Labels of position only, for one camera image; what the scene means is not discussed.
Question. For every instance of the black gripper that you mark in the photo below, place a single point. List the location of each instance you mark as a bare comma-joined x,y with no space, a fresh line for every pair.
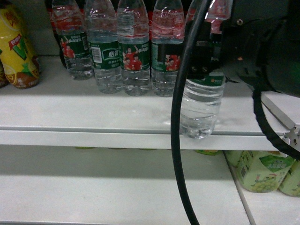
249,53

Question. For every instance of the clear water bottle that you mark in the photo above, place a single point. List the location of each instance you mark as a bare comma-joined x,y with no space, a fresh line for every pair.
205,81

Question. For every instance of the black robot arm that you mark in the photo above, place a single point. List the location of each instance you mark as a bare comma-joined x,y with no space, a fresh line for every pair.
288,11

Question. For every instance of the white right adjoining shelf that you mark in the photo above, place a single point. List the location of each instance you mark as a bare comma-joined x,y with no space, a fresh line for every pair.
287,110

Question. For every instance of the water bottle green label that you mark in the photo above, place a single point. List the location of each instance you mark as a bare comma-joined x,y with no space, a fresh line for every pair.
70,27
101,29

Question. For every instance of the leftmost water bottle green label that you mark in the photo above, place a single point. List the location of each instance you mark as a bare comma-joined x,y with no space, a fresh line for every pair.
70,27

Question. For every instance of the white upper metal shelf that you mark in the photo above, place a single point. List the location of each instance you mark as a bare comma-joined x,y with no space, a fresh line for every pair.
60,111

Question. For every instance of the white metal shelf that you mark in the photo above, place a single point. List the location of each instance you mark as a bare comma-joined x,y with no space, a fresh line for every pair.
60,111
45,185

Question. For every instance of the white lower metal shelf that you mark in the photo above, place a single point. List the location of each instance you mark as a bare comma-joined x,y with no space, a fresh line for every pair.
45,185

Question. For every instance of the green grape juice bottle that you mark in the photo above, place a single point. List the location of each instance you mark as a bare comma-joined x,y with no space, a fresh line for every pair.
262,171

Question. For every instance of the right green juice bottle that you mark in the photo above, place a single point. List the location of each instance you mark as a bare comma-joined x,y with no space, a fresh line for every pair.
291,183

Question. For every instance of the yellow lemon tea bottle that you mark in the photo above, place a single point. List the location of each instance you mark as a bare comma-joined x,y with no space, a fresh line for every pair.
17,55

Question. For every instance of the dark lemon tea bottle left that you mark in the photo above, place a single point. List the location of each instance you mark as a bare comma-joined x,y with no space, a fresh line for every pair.
3,81

